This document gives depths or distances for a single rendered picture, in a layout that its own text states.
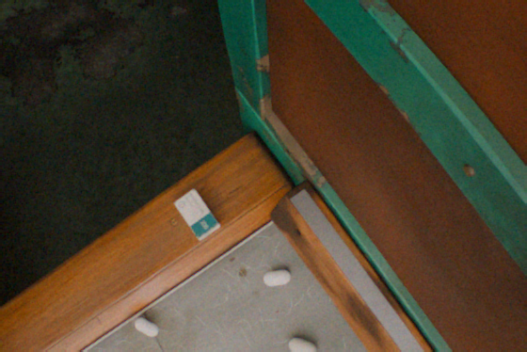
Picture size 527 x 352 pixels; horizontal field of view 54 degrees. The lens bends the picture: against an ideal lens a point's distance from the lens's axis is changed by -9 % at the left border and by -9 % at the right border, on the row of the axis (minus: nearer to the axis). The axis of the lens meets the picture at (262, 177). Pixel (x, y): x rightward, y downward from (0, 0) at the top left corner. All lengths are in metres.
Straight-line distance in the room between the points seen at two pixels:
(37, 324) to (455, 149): 0.66
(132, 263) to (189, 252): 0.08
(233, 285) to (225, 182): 0.14
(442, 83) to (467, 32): 0.04
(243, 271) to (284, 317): 0.09
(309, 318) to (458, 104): 0.54
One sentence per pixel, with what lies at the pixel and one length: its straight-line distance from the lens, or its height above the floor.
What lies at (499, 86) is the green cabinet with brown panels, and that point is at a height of 1.30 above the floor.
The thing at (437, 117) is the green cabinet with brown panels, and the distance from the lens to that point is 0.30.
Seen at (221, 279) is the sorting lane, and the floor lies 0.74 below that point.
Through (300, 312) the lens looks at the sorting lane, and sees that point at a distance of 0.78.
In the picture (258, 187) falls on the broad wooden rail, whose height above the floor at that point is 0.76.
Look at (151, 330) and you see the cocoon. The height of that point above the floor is 0.76.
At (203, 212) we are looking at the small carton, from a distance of 0.75.
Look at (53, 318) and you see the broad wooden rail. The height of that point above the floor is 0.76.
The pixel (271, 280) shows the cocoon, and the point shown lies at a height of 0.76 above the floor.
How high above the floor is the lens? 1.52
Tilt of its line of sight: 75 degrees down
